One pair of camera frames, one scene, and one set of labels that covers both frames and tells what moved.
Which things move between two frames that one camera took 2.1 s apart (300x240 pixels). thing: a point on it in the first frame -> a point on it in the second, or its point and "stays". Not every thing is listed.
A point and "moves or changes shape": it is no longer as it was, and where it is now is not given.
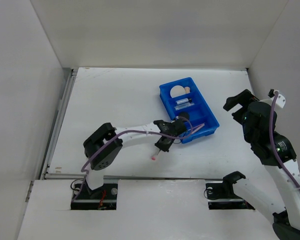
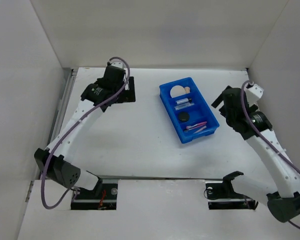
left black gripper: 165,147 -> 128,95
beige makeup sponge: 187,89 stays
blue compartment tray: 182,95 stays
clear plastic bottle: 183,106 stays
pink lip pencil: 202,126 moves or changes shape
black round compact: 184,114 stays
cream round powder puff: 176,91 stays
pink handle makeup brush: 153,157 -> 201,123
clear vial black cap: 184,100 stays
